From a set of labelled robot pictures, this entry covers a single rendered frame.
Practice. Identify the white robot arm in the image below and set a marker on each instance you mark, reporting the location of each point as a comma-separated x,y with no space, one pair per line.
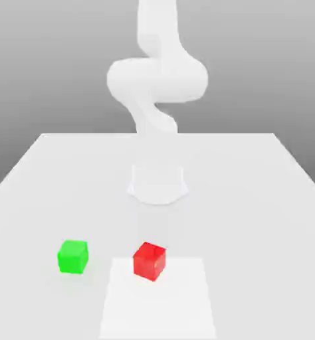
157,79

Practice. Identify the small red cube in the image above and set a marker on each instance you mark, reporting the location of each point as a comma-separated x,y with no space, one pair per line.
149,261

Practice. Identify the small green cube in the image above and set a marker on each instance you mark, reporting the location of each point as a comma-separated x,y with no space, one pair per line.
72,257

